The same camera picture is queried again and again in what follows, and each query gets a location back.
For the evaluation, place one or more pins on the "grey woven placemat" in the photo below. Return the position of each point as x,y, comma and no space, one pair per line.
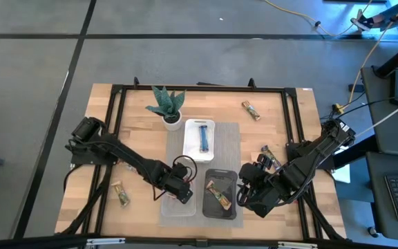
226,148

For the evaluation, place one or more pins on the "person's foot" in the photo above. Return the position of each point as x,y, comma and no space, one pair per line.
363,23

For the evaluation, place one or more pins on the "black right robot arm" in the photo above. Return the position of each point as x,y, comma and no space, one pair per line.
316,152

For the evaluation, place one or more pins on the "black caster wheel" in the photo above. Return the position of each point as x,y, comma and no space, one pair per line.
373,231

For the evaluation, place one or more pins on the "person's leg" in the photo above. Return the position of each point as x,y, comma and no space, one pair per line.
389,12

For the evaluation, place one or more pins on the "green artificial succulent plant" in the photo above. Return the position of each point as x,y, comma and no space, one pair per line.
166,103

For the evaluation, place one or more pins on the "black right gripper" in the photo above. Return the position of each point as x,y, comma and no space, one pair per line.
264,193

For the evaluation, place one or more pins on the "white round plant pot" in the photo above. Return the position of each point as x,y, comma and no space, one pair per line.
173,125

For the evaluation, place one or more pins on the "black frame clamp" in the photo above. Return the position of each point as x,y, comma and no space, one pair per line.
136,82
251,83

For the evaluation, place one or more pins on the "grey desk with keyboard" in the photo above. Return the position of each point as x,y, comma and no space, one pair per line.
378,193

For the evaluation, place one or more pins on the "black aluminium table frame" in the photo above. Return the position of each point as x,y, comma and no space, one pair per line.
202,89

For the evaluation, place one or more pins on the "silver metal bracket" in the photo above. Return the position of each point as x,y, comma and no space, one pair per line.
105,241
297,245

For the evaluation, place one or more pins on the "black power brick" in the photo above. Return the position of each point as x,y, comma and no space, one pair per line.
356,88

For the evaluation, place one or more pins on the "light blue granola bar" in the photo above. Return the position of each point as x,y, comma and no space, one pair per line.
204,138

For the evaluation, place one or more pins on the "white plastic bin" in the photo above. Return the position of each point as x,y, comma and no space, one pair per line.
192,145

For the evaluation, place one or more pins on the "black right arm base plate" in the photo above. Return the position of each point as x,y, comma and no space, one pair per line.
294,148

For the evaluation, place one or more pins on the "clear plastic bin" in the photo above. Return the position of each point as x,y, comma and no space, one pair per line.
176,209

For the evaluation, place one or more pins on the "black diagonal desk beam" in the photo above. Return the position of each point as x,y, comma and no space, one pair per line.
397,57

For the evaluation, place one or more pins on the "black plastic bin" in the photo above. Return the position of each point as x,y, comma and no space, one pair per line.
219,176

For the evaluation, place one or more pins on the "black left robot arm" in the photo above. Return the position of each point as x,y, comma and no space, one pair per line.
126,154

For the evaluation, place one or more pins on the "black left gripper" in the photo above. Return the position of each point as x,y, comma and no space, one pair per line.
176,183

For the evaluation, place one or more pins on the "green and tan granola bar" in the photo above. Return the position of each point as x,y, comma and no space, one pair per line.
121,194
219,196
251,110

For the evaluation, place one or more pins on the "yellow plug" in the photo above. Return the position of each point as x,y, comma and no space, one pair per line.
339,109

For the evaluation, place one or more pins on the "grey desk with device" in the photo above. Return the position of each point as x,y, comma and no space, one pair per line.
392,135

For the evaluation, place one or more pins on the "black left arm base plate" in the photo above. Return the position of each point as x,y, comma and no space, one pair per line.
81,159

